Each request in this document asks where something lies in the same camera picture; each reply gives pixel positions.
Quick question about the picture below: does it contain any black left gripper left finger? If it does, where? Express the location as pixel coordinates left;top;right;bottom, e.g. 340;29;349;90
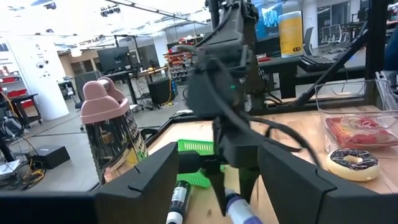
93;142;180;224

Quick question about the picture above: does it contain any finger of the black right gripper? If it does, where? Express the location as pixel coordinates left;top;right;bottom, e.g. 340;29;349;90
204;161;228;218
238;166;261;203

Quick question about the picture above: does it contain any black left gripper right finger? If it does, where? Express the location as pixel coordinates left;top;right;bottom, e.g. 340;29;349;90
257;142;346;224

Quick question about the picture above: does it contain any purple capped marker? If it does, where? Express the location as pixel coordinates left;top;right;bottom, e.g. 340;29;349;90
224;187;266;224

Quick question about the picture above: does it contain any black food colouring bottle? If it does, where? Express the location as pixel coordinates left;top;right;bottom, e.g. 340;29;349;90
165;179;193;224

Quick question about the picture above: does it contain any chocolate frosted toy donut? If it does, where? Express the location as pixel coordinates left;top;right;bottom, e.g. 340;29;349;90
325;147;382;182

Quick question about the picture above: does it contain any red snack packet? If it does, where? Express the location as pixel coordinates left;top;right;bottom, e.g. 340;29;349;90
324;116;398;150

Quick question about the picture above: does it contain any green plastic basket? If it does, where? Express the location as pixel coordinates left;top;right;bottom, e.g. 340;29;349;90
175;139;225;189

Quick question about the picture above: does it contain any black office desk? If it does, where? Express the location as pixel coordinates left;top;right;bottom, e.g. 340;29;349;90
257;46;368;100

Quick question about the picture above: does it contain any black computer tower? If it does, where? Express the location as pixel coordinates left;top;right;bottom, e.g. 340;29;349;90
148;77;175;106

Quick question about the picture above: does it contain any black box on floor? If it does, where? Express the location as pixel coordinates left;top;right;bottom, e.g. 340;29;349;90
32;144;71;170

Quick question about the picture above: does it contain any clear plastic container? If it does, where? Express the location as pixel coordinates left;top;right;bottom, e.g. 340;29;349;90
313;78;398;156

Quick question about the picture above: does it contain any red parts shelf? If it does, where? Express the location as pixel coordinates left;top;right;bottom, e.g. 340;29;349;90
164;36;194;85

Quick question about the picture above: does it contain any desk with metal legs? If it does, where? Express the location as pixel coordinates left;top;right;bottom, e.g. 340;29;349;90
104;65;170;105

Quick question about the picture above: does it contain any yellow white wipes canister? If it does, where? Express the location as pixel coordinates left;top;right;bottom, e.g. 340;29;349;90
278;11;304;59

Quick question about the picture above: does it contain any grey office chair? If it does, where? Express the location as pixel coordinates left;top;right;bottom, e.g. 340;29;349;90
74;70;101;110

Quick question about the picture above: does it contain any black computer monitor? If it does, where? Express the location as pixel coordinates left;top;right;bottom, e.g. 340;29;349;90
96;46;132;75

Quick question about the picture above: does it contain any black cart with red bins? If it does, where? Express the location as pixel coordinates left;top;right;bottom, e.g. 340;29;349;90
0;70;43;125

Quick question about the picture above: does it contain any person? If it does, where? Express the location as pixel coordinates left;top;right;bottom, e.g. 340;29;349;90
383;26;398;72

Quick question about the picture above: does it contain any steel box grater pink handle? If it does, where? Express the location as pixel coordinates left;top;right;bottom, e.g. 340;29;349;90
80;77;150;185

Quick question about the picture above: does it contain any blue wall screen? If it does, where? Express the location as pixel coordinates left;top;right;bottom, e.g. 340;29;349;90
251;0;284;41

